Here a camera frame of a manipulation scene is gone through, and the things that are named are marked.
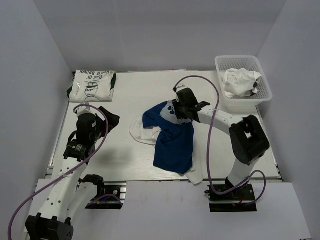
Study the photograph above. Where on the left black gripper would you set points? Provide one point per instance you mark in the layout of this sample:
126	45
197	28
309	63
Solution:
104	120

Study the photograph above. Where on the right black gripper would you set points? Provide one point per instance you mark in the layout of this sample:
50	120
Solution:
180	110

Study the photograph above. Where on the white Coca-Cola t-shirt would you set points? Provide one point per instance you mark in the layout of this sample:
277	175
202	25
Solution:
150	135

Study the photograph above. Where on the blue and white t-shirt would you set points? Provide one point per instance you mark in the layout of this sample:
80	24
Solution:
175	143

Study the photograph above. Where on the white black-print t-shirt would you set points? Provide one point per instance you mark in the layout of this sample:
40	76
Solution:
241	82

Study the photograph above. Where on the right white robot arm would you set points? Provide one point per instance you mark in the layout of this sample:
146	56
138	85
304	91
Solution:
248	139

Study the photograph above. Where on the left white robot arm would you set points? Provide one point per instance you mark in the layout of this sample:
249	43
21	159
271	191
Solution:
70	192

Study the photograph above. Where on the folded white Charlie Brown shirt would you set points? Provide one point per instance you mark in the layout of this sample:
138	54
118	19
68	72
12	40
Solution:
92	86

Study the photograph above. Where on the white plastic basket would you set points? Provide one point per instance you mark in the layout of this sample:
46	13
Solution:
250	63

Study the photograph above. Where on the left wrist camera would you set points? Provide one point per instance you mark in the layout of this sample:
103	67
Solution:
83	110

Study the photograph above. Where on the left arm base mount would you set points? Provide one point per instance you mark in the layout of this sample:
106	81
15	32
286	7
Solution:
113	198

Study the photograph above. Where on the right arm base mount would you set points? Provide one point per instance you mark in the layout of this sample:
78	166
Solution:
239	202

